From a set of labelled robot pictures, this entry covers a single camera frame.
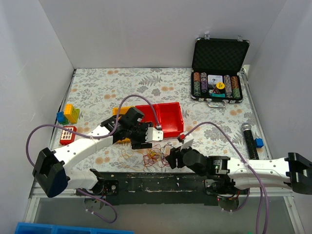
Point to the small blue toy block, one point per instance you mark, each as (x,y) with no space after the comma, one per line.
(259,143)

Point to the yellow round dealer button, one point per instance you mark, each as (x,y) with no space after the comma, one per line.
(220,86)

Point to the yellow plastic bin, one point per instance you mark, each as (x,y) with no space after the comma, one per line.
(123,111)

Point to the blue green toy block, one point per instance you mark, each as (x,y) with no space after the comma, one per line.
(62,119)

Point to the white card deck box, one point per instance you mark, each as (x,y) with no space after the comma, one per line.
(214,79)

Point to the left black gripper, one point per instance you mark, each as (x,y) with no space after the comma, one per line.
(140,136)

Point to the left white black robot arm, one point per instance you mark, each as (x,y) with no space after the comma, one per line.
(54,172)

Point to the aluminium frame rail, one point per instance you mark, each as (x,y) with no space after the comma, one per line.
(37,194)

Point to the colourful wire ball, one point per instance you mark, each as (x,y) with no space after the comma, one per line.
(156,156)

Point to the black poker chip case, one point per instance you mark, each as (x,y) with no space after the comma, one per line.
(222,57)

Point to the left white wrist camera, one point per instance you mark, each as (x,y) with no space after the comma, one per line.
(153,134)

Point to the black microphone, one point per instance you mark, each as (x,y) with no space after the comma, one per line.
(249,139)

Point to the yellow green toy block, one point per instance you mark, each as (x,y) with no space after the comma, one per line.
(71,113)

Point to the red white toy block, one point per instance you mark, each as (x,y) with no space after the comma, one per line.
(67,137)

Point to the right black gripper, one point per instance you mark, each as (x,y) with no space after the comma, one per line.
(174,156)

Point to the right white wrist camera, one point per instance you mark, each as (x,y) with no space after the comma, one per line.
(187,142)

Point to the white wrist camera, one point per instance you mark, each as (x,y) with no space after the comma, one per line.
(187,142)
(153,134)

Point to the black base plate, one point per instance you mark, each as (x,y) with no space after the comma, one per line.
(155,188)

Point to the blue plastic tray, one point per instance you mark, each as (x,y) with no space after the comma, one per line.
(34,228)

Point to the red double plastic bin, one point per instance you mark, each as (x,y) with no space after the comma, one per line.
(169,116)

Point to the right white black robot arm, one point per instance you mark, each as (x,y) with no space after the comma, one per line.
(227,175)

